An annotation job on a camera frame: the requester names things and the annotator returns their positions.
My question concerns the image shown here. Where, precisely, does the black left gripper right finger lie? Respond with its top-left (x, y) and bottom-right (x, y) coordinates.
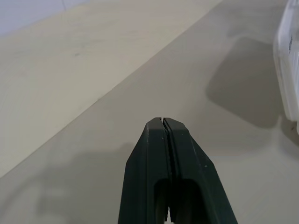
top-left (163, 117), bottom-right (239, 224)

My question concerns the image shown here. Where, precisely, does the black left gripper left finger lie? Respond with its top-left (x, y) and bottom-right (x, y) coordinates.
top-left (117, 117), bottom-right (171, 224)

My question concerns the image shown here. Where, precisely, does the translucent white plastic pencil case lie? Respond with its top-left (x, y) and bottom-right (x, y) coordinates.
top-left (272, 0), bottom-right (299, 136)

